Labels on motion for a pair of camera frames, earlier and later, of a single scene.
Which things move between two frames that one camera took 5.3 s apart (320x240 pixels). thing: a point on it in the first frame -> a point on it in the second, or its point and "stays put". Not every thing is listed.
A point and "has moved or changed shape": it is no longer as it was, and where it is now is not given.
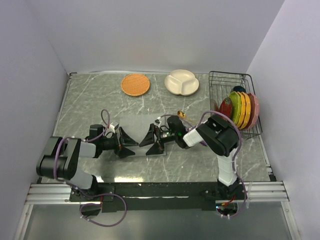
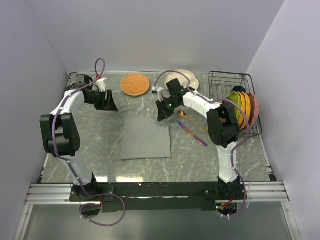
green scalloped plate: x=234 y=96 stays put
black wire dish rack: x=221 y=84 stays put
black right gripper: x=150 y=137 -> x=163 y=114
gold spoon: x=182 y=114 stays put
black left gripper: x=124 y=139 -> x=106 y=105
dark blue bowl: x=239 y=88 stays put
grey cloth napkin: x=136 y=127 has moved or changed shape
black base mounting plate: x=125 y=197 stays put
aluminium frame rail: x=39 y=193 stays put
